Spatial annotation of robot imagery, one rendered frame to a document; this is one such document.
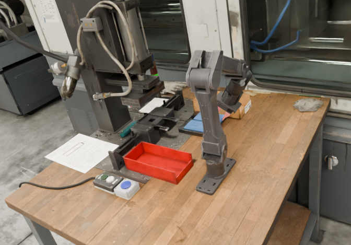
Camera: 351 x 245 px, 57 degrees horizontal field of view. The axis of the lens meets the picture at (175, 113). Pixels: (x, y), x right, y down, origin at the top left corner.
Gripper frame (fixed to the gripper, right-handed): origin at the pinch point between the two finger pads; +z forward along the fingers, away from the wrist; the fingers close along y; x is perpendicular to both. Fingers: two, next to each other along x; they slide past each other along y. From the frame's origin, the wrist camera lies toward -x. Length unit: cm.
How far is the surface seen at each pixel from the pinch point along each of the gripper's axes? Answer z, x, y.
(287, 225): 57, -21, -56
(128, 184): 13.1, 44.4, 11.1
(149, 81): -4.2, 10.6, 31.2
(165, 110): 14.4, 0.9, 24.3
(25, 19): 327, -308, 532
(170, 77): 40, -54, 51
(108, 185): 18, 47, 17
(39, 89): 218, -108, 245
